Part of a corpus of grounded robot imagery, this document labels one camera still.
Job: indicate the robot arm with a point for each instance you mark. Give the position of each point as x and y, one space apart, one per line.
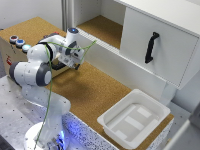
31 71

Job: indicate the green button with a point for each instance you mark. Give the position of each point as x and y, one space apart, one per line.
26 47

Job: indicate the blue button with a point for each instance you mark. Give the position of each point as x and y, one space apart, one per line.
20 42

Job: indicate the white cabinet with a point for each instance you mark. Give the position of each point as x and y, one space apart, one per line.
110 68

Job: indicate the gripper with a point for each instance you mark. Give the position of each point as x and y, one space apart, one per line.
71 58

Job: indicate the white plastic box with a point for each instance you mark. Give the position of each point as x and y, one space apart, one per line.
133 120

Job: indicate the white sliding door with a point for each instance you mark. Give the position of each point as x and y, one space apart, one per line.
173 56

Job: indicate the red button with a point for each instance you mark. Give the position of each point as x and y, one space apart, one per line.
13 39

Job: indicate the wooden drawer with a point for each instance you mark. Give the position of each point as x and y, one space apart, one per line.
64 72

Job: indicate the wooden drawer box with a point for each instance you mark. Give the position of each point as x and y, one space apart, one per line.
31 28

